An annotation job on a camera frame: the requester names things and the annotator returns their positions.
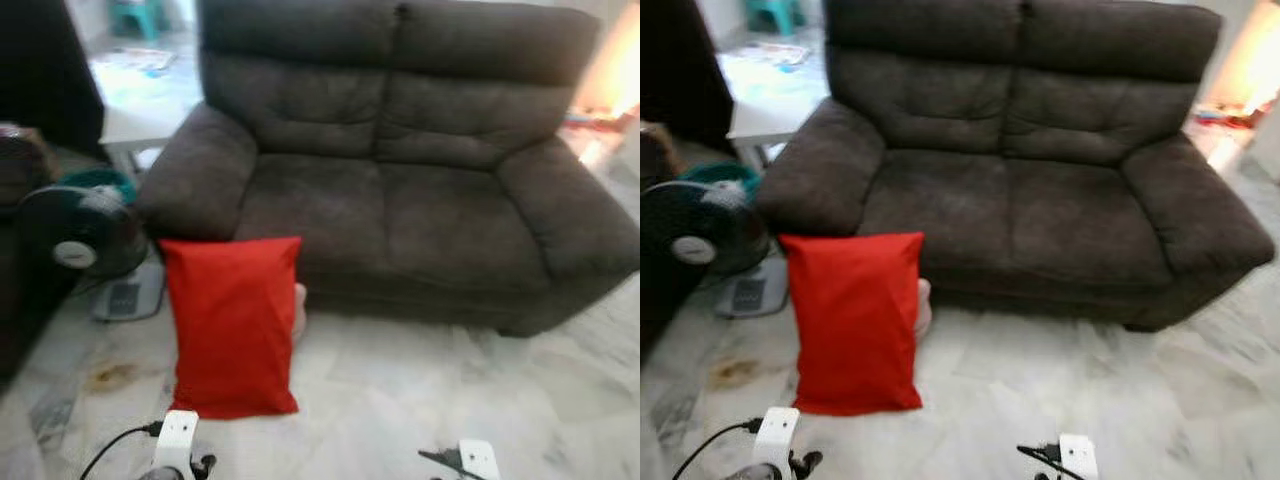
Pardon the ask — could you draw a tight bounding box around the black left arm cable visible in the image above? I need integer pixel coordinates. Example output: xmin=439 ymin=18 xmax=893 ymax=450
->
xmin=672 ymin=418 xmax=763 ymax=480
xmin=80 ymin=422 xmax=164 ymax=480

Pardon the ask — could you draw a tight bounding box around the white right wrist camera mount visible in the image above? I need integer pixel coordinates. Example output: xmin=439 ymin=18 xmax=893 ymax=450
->
xmin=1058 ymin=434 xmax=1099 ymax=480
xmin=458 ymin=440 xmax=501 ymax=480

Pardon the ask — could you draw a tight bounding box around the dark door panel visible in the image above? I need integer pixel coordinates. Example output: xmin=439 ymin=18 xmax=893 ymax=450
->
xmin=640 ymin=0 xmax=736 ymax=153
xmin=0 ymin=0 xmax=106 ymax=161

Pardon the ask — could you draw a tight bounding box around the teal plastic stool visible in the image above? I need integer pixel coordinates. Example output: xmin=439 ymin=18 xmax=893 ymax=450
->
xmin=742 ymin=0 xmax=806 ymax=38
xmin=108 ymin=0 xmax=171 ymax=43

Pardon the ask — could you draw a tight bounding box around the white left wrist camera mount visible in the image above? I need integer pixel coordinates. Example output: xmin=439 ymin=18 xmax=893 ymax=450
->
xmin=752 ymin=407 xmax=801 ymax=471
xmin=153 ymin=410 xmax=199 ymax=476

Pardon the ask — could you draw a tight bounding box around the teal plastic basket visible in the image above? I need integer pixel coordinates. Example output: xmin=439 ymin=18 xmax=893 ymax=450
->
xmin=58 ymin=168 xmax=138 ymax=206
xmin=680 ymin=162 xmax=761 ymax=196

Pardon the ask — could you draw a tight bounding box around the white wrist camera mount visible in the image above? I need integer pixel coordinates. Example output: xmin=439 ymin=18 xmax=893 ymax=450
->
xmin=752 ymin=407 xmax=801 ymax=471
xmin=458 ymin=440 xmax=501 ymax=480
xmin=1058 ymin=434 xmax=1099 ymax=480
xmin=153 ymin=410 xmax=199 ymax=476

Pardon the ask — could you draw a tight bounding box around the white table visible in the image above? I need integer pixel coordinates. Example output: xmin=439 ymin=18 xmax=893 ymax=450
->
xmin=100 ymin=95 xmax=206 ymax=176
xmin=727 ymin=90 xmax=831 ymax=166

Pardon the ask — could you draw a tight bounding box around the dark grey fabric loveseat sofa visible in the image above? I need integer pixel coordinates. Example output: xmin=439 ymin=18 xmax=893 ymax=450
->
xmin=755 ymin=0 xmax=1277 ymax=334
xmin=137 ymin=0 xmax=641 ymax=338

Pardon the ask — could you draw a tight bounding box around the red rectangular pillow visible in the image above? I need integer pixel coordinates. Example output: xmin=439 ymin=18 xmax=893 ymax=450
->
xmin=778 ymin=232 xmax=926 ymax=417
xmin=158 ymin=236 xmax=304 ymax=421

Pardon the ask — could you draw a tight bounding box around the black fan with grey base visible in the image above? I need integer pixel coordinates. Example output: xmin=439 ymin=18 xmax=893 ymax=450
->
xmin=642 ymin=178 xmax=791 ymax=319
xmin=15 ymin=183 xmax=166 ymax=323

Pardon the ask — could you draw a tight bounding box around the colourful printed floor mat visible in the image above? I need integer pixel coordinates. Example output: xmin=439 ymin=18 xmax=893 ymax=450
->
xmin=745 ymin=42 xmax=813 ymax=71
xmin=95 ymin=48 xmax=181 ymax=79

